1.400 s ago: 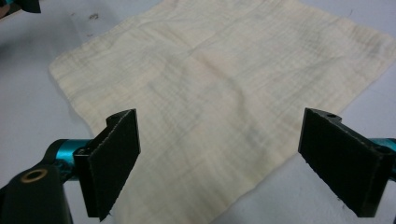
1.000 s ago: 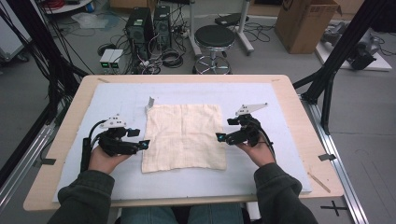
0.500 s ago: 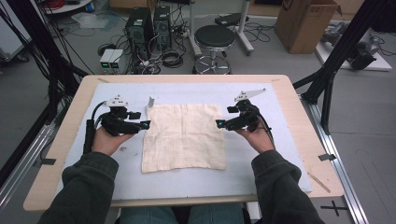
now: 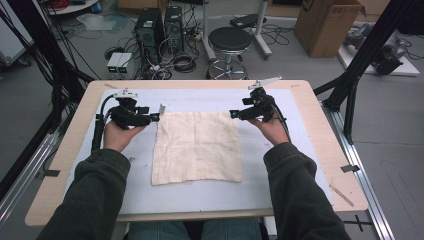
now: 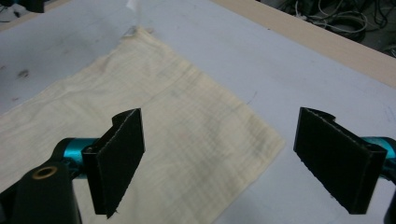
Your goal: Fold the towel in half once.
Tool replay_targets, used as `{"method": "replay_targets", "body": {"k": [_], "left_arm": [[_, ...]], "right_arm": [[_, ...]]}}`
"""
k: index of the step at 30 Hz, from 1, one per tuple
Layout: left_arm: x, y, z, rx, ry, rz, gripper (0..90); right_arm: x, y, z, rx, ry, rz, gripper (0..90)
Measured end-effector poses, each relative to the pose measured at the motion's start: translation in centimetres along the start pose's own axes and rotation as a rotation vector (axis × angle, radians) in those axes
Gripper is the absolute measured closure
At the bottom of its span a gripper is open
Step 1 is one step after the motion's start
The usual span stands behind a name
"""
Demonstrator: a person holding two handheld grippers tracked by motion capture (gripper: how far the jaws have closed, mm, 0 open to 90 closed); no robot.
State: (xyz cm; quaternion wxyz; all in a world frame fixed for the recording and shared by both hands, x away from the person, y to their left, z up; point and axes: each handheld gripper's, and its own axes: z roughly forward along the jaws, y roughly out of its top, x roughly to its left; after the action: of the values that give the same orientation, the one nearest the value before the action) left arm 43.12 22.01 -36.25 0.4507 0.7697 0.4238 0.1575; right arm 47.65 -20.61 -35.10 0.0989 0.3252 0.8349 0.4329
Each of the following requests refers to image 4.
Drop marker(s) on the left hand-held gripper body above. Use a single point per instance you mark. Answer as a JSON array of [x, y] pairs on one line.
[[128, 116]]

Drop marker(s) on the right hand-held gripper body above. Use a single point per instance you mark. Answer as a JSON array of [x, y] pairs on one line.
[[261, 108]]

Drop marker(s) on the cream cloth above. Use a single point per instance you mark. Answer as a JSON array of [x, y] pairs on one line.
[[200, 150]]

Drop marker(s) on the person's left hand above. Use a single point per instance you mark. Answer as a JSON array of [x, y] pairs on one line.
[[116, 136]]

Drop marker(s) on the person's right hand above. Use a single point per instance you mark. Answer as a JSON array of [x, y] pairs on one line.
[[273, 131]]

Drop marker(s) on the white power supply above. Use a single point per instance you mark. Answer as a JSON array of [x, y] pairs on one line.
[[113, 63], [125, 63]]

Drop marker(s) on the white metal stand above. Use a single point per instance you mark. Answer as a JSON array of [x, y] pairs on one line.
[[261, 40]]

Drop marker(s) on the black round stool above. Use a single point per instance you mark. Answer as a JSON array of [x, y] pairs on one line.
[[230, 40]]

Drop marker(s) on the large black computer tower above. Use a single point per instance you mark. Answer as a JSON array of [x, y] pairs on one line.
[[148, 30]]

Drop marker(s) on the flat black device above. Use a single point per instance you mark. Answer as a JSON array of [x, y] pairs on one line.
[[246, 20]]

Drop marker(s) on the slim black computer tower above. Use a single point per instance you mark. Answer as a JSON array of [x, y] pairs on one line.
[[174, 26]]

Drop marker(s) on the black tape piece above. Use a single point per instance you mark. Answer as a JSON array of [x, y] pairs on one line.
[[350, 168], [51, 173]]

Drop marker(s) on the clear plastic sheet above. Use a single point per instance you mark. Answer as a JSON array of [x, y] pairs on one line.
[[100, 21]]

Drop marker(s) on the cardboard box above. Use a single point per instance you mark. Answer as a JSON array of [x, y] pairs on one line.
[[326, 26]]

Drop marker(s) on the person's left leg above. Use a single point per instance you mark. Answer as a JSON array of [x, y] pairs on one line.
[[156, 231]]

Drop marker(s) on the person's leg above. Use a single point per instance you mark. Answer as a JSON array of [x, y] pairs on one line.
[[233, 230], [156, 231]]

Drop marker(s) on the person's right leg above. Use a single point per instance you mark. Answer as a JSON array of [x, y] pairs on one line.
[[233, 230]]

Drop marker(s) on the thin wooden stick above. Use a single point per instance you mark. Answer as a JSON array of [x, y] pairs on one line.
[[341, 195]]

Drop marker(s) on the grey robot part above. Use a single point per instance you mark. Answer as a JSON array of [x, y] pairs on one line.
[[358, 35]]

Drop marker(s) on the round white table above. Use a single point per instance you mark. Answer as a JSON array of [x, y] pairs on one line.
[[73, 8]]

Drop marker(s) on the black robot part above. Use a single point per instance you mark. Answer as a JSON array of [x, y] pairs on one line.
[[390, 58]]

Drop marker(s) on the black tape cross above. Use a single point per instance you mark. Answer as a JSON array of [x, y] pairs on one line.
[[357, 222]]

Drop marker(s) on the white base board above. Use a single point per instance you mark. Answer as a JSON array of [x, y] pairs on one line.
[[408, 70]]

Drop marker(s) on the aluminium rail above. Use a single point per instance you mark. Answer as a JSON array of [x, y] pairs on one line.
[[363, 180], [23, 180]]

